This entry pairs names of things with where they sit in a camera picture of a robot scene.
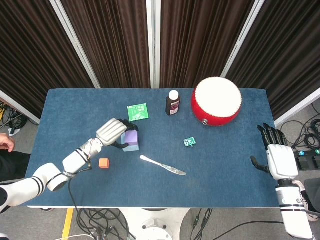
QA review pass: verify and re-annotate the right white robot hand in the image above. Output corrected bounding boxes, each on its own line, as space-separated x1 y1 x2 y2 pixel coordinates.
250 122 300 181

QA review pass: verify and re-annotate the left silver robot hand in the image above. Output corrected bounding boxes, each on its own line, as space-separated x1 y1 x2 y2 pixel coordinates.
95 117 140 150

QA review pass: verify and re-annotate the bystander bare hand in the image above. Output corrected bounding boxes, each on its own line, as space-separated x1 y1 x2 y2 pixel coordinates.
0 133 16 153

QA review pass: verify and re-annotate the purple wooden cube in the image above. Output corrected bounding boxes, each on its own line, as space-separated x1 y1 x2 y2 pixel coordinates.
124 130 140 147

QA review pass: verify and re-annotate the small orange cube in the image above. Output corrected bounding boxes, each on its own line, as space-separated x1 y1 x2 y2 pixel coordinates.
98 157 111 169

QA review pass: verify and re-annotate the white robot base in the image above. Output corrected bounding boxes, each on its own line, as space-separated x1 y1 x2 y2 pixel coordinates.
119 207 190 240

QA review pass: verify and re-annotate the bystander black clothing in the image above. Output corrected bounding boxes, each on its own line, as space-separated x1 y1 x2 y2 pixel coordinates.
0 149 32 184

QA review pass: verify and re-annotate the large light blue cube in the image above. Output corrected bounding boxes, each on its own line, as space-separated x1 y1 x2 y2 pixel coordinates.
120 132 140 153

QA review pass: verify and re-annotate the flat green circuit board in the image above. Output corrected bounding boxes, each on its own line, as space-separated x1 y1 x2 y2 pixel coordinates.
126 102 150 122

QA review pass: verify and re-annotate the black trouser leg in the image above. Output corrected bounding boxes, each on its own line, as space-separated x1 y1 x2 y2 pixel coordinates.
303 178 320 213

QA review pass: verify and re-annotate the white sneaker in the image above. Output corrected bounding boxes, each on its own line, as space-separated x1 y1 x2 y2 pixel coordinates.
294 179 320 222

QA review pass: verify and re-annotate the steel table knife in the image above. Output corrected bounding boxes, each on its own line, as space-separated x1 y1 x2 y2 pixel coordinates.
139 154 188 176

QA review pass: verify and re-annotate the dark juice bottle white cap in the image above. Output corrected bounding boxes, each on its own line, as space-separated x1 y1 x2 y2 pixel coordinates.
165 90 181 117

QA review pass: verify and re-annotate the small green electronic module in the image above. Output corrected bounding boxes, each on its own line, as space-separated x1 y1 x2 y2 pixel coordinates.
183 136 197 148

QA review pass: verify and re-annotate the dark brown curtain panel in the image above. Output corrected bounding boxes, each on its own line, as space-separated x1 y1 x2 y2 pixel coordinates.
159 0 256 89
0 0 96 119
61 0 151 89
226 0 320 120

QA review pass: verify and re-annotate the blue felt table cloth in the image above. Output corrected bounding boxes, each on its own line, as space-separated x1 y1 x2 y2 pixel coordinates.
26 88 281 208

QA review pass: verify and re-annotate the red drum white skin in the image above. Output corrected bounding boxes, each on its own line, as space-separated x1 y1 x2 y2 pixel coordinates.
191 76 243 128

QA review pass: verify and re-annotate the yellow floor tape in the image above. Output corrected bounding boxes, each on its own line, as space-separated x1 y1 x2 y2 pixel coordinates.
61 207 75 240

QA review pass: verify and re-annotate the black floor cable bundle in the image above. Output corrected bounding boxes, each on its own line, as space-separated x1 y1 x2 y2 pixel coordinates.
68 207 137 240
0 99 29 136
191 207 286 240
279 102 320 151

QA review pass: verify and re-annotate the white partition post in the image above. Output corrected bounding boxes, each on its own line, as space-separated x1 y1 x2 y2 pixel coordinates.
0 89 41 125
221 0 266 78
146 0 161 89
273 88 320 128
49 0 101 89

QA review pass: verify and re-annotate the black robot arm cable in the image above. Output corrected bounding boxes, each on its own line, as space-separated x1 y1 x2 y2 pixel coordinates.
66 159 94 209

